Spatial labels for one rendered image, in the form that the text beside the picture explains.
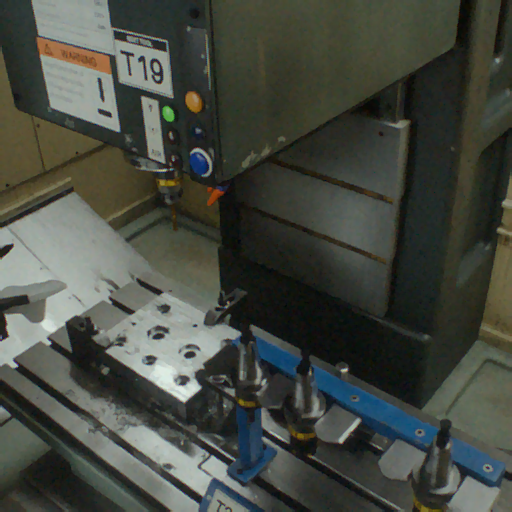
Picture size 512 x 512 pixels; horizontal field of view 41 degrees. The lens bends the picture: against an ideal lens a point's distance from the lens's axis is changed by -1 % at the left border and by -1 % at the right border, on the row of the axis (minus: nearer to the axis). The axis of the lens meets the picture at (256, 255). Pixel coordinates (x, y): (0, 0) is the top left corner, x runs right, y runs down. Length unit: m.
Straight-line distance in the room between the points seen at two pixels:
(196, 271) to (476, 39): 1.40
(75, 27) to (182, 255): 1.65
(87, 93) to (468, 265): 1.16
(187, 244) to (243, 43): 1.81
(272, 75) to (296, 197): 0.84
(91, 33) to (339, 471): 0.92
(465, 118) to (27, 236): 1.45
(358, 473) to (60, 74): 0.90
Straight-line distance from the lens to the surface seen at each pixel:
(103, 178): 2.56
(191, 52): 0.81
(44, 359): 1.71
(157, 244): 2.60
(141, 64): 0.88
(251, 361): 1.08
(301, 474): 1.39
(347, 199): 1.60
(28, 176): 2.35
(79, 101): 1.01
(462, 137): 1.45
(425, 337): 1.73
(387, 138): 1.47
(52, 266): 2.26
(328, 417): 1.06
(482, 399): 2.02
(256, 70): 0.85
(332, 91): 1.01
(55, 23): 1.00
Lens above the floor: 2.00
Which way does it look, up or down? 35 degrees down
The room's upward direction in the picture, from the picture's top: 2 degrees counter-clockwise
